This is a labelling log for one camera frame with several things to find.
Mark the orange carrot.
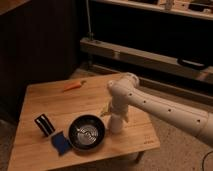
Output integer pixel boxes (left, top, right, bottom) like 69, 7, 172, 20
62, 80, 86, 92

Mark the black round pan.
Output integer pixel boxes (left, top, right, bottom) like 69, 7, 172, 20
68, 114, 105, 150

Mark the blue sponge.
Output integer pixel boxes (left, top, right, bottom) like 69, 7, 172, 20
51, 132, 71, 155

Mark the black and white eraser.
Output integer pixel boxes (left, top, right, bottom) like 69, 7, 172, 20
35, 114, 55, 137

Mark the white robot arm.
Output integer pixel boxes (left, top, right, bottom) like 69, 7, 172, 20
102, 73, 213, 147

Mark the wooden folding table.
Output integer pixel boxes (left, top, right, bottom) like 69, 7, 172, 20
8, 74, 160, 171

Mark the black handle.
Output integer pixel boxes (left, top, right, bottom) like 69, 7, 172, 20
177, 58, 209, 70

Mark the vertical metal pole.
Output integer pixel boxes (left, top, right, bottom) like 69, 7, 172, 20
86, 0, 94, 41

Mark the grey metal beam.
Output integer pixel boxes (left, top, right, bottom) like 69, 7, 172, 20
80, 37, 213, 84

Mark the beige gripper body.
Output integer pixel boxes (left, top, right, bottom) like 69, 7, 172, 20
100, 102, 129, 122

